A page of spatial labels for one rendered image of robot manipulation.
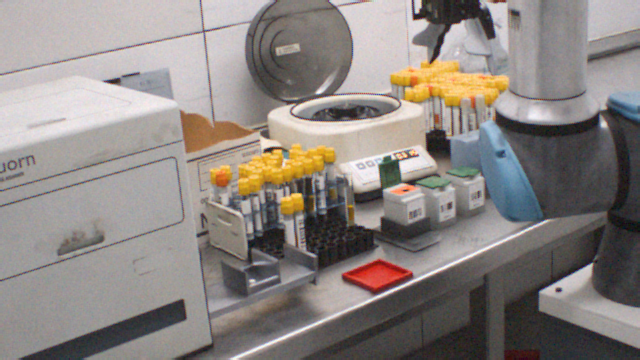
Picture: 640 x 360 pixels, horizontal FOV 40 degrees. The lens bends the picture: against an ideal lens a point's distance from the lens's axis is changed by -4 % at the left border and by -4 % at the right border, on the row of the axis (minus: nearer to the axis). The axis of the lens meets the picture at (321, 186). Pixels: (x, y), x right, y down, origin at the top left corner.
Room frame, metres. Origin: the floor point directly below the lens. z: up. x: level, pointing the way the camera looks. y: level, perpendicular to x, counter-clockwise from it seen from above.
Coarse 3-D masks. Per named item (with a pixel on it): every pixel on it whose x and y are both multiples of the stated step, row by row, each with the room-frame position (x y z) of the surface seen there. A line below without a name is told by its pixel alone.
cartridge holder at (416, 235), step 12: (384, 216) 1.24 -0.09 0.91; (372, 228) 1.25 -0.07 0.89; (384, 228) 1.23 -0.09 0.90; (396, 228) 1.21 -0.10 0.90; (408, 228) 1.20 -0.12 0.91; (420, 228) 1.21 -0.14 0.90; (384, 240) 1.23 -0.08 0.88; (396, 240) 1.21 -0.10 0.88; (408, 240) 1.20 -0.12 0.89; (420, 240) 1.19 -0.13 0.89; (432, 240) 1.20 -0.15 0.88
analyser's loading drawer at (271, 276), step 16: (256, 256) 1.06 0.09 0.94; (288, 256) 1.10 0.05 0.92; (304, 256) 1.07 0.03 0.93; (224, 272) 1.04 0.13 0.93; (240, 272) 1.01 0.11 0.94; (256, 272) 1.07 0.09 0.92; (272, 272) 1.04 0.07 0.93; (288, 272) 1.06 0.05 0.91; (304, 272) 1.06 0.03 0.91; (208, 288) 1.03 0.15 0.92; (224, 288) 1.03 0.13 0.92; (240, 288) 1.01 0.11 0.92; (256, 288) 1.01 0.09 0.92; (272, 288) 1.02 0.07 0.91; (288, 288) 1.04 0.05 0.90; (208, 304) 0.98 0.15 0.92; (224, 304) 0.98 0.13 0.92; (240, 304) 0.99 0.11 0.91
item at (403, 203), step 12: (384, 192) 1.24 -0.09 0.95; (396, 192) 1.23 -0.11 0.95; (408, 192) 1.22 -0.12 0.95; (420, 192) 1.23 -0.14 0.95; (384, 204) 1.24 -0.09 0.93; (396, 204) 1.22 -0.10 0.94; (408, 204) 1.21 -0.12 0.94; (420, 204) 1.22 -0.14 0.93; (396, 216) 1.22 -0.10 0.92; (408, 216) 1.21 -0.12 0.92; (420, 216) 1.22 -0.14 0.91
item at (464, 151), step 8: (456, 136) 1.41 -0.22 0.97; (464, 136) 1.40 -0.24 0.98; (472, 136) 1.40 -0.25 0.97; (456, 144) 1.39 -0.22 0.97; (464, 144) 1.37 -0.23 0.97; (472, 144) 1.38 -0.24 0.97; (456, 152) 1.39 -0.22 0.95; (464, 152) 1.38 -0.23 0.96; (472, 152) 1.38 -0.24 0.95; (456, 160) 1.39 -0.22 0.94; (464, 160) 1.38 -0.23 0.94; (472, 160) 1.38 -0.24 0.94; (480, 160) 1.39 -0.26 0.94; (480, 168) 1.39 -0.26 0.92; (488, 192) 1.38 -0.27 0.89
